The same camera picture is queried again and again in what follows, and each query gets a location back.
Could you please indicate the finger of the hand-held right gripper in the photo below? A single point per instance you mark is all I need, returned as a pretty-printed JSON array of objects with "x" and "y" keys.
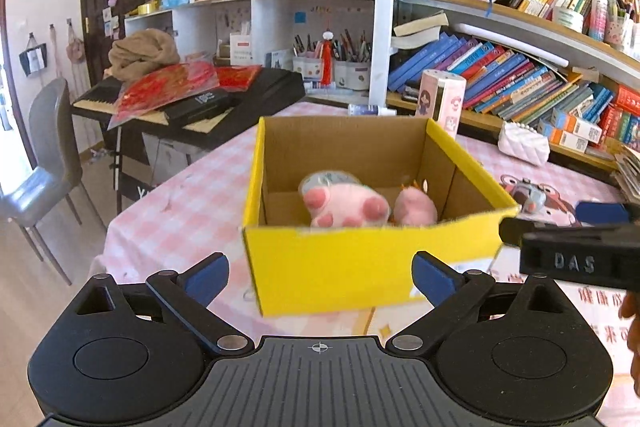
[
  {"x": 515, "y": 229},
  {"x": 602, "y": 212}
]

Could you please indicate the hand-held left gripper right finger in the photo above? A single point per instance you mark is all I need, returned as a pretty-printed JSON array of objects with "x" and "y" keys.
[{"x": 434, "y": 278}]

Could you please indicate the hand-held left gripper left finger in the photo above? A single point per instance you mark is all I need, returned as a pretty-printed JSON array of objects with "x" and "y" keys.
[{"x": 207, "y": 278}]

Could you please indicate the pink fluffy plush orange feet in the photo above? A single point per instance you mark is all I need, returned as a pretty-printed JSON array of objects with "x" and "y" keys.
[{"x": 415, "y": 209}]

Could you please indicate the yellow cardboard box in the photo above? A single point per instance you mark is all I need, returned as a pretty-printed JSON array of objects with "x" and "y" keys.
[{"x": 325, "y": 272}]

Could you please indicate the pink pig plush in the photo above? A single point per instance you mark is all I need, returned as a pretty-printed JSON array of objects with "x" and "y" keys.
[{"x": 345, "y": 207}]

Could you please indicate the person's right hand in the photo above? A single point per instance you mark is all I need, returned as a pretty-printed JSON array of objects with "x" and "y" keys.
[{"x": 635, "y": 347}]

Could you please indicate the stack of papers and notebooks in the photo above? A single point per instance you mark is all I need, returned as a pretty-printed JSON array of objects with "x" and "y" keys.
[{"x": 629, "y": 172}]

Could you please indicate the pink printed table cover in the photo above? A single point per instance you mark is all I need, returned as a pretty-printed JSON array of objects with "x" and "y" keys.
[{"x": 175, "y": 217}]

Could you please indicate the orange white carton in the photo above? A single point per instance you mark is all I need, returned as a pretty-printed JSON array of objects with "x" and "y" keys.
[
  {"x": 562, "y": 137},
  {"x": 577, "y": 124}
]

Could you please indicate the white quilted pouch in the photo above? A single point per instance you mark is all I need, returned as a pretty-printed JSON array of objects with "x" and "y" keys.
[{"x": 524, "y": 144}]

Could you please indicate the red thick dictionary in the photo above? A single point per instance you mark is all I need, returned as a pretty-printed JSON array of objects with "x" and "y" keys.
[{"x": 611, "y": 124}]

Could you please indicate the large red dictionary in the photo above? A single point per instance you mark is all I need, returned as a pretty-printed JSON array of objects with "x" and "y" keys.
[{"x": 629, "y": 99}]

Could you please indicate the black keyboard stand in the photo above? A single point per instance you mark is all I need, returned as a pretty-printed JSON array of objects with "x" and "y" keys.
[{"x": 119, "y": 167}]

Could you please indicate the pink cylindrical desk appliance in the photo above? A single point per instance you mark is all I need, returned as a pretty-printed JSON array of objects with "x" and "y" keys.
[{"x": 440, "y": 102}]

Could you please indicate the leaning row of blue books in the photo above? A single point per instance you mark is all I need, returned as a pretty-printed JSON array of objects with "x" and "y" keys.
[{"x": 500, "y": 82}]

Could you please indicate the black flat box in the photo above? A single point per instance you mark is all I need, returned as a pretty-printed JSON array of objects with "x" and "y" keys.
[{"x": 197, "y": 104}]

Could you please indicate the white blue-cap tube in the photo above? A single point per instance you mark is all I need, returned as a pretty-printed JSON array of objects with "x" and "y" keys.
[{"x": 367, "y": 109}]

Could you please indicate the white slim bar lamp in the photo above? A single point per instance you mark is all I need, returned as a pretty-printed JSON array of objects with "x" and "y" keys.
[{"x": 510, "y": 44}]

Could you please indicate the group of glue sticks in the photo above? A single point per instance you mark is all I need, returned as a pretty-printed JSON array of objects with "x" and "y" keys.
[{"x": 622, "y": 24}]

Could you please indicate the red patterned gift bag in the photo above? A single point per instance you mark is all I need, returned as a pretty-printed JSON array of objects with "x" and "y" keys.
[
  {"x": 160, "y": 89},
  {"x": 239, "y": 77}
]

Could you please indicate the white green-label jar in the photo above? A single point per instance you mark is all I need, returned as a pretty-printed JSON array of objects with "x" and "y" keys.
[{"x": 568, "y": 19}]

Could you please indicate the pastel tall bottle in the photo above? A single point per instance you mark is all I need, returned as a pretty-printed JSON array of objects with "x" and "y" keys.
[{"x": 598, "y": 12}]

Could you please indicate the black electronic keyboard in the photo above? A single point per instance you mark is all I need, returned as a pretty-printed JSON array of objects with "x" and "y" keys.
[{"x": 280, "y": 88}]

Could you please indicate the grey dining chair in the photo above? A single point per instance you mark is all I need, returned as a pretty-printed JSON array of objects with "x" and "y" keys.
[{"x": 45, "y": 132}]

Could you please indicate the white pen cup with pens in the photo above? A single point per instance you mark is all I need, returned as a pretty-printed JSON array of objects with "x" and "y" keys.
[
  {"x": 307, "y": 67},
  {"x": 351, "y": 74}
]

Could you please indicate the thick cream-paged book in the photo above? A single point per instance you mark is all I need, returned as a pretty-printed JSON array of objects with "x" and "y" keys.
[{"x": 417, "y": 32}]

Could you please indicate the white red-header card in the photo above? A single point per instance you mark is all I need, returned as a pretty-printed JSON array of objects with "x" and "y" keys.
[{"x": 241, "y": 51}]

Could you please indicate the brown crumpled cloth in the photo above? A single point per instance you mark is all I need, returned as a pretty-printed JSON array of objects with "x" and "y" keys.
[{"x": 142, "y": 54}]

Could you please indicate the red hanging tassel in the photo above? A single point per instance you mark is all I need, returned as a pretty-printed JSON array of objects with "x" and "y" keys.
[{"x": 327, "y": 62}]

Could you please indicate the white corner shelf unit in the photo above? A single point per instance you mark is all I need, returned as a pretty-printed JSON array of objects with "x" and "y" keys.
[{"x": 270, "y": 22}]

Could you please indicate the pink hanging bag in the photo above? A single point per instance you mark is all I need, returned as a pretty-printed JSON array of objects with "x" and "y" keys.
[{"x": 75, "y": 49}]

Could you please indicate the gold ribbon roll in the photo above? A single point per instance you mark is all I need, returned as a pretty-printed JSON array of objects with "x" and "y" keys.
[{"x": 142, "y": 8}]

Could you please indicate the light blue packet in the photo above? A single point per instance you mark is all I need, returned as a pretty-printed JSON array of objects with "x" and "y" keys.
[{"x": 177, "y": 1}]

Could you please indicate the dark hanging tote bag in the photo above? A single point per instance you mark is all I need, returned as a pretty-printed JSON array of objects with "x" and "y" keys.
[{"x": 33, "y": 59}]

